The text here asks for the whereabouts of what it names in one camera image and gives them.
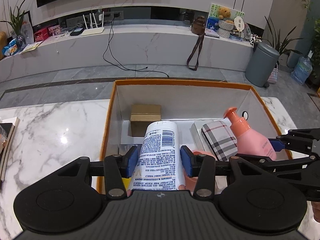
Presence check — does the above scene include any plaid glasses case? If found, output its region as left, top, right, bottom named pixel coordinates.
left=201, top=120, right=238, bottom=161

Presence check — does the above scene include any black book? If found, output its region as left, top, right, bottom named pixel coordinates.
left=1, top=117, right=20, bottom=184

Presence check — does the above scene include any blue water jug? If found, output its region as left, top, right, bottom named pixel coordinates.
left=291, top=56, right=312, bottom=85

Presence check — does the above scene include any white marble tv console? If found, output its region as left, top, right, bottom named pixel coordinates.
left=0, top=24, right=254, bottom=83

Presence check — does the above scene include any pink cup-shaped container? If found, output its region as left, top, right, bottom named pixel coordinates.
left=180, top=146, right=216, bottom=194

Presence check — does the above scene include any white lotion tube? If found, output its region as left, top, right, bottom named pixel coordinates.
left=127, top=121, right=185, bottom=196

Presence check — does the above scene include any white rectangular box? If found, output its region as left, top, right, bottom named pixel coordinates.
left=190, top=119, right=232, bottom=153

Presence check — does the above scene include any striped pink bag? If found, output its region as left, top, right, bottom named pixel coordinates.
left=267, top=64, right=278, bottom=83

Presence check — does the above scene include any gold cardboard box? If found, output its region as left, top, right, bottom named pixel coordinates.
left=130, top=104, right=162, bottom=137

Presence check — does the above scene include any teddy bear in basket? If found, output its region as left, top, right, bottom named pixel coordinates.
left=217, top=7, right=234, bottom=38

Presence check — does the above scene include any white wifi router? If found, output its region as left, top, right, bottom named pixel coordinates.
left=81, top=13, right=104, bottom=36

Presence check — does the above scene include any tall green floor plant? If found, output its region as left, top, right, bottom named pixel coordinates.
left=263, top=17, right=303, bottom=56

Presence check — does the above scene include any round white paper fan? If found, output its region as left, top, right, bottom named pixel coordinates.
left=234, top=16, right=245, bottom=32

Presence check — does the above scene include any black power cable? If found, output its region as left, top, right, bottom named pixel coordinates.
left=102, top=15, right=171, bottom=79

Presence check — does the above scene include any brown leather camera case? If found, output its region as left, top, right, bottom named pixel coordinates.
left=186, top=16, right=206, bottom=71

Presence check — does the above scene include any green potted plant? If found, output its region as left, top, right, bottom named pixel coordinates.
left=1, top=0, right=27, bottom=51

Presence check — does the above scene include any red gift box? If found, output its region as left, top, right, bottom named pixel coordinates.
left=34, top=28, right=49, bottom=42

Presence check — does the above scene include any yellow round tape measure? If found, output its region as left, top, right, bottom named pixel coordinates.
left=122, top=178, right=131, bottom=191

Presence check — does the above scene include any pink pump lotion bottle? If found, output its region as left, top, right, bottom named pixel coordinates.
left=224, top=107, right=277, bottom=160

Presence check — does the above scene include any orange cardboard storage box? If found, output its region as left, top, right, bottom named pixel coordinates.
left=100, top=79, right=281, bottom=159

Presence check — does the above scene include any grey-green trash bin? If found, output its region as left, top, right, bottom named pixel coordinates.
left=245, top=42, right=280, bottom=88

